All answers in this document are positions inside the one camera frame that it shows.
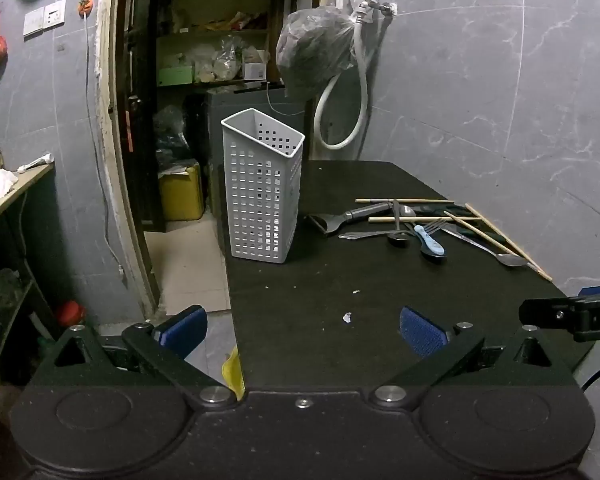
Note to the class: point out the white perforated utensil basket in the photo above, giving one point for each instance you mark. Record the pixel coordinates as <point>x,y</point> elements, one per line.
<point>262,195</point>

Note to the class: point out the wooden counter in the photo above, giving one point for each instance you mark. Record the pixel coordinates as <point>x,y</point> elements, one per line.
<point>15,197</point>

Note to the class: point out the yellow snack packets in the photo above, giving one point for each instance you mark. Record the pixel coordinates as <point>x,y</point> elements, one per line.
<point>230,22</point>

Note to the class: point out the small white box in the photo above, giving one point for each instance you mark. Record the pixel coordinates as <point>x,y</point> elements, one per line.
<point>254,71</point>

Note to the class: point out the metal fork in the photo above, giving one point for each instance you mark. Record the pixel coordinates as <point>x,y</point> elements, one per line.
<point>432,226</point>

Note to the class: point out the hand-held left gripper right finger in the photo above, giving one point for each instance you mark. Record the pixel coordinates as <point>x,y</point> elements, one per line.
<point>422,332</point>

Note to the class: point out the yellow basin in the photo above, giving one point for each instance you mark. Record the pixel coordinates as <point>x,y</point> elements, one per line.
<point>232,375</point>

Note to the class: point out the white door frame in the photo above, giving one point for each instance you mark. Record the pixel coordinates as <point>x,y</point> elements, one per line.
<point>105,110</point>

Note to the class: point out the black plastic bag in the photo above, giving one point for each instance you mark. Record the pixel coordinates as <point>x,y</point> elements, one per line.
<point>172,135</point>

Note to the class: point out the metal wall tap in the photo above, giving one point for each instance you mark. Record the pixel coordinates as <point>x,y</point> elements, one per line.
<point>372,5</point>

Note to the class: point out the dark green scissors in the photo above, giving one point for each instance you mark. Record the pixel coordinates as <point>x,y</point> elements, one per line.
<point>445,207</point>

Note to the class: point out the white wall switch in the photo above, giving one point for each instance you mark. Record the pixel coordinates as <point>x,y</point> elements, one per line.
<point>33,22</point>

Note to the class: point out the clear plastic bags bundle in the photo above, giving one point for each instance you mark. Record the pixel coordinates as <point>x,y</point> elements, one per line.
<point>220,62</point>

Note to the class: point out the white wall socket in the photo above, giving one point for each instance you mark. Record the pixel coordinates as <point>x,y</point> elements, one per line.
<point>55,13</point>

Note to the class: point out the plastic bag with dark contents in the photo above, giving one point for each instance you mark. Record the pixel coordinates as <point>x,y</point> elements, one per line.
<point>315,50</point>

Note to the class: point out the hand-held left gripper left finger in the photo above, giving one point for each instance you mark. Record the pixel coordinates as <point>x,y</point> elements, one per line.
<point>182,331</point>

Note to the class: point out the red bowl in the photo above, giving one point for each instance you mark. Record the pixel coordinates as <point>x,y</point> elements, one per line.
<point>70,312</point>

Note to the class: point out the dark wooden door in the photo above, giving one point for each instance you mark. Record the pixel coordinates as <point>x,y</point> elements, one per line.
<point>137,110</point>

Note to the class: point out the green box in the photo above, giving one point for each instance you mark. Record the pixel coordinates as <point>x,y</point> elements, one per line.
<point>176,76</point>

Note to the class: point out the yellow container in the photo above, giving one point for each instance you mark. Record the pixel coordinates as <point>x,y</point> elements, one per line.
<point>180,195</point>

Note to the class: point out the metal butter knife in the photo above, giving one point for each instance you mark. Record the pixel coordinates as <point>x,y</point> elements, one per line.
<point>365,234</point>

